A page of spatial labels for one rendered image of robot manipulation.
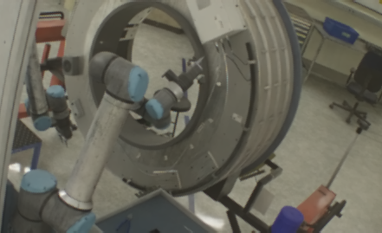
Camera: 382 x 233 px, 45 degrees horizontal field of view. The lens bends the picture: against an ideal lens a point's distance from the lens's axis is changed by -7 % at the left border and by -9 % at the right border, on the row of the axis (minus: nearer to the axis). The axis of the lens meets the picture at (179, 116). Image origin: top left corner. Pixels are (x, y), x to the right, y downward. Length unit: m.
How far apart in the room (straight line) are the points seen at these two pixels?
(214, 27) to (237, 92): 0.34
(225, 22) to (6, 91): 1.05
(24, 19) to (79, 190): 0.69
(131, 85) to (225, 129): 0.86
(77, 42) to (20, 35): 1.47
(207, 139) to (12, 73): 1.21
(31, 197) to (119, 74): 0.62
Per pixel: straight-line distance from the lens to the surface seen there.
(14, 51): 1.67
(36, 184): 1.96
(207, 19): 2.30
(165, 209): 2.59
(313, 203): 2.60
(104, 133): 1.78
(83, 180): 1.85
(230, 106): 2.42
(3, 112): 1.78
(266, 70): 2.41
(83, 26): 3.03
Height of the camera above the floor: 2.21
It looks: 26 degrees down
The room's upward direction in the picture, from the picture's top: 21 degrees clockwise
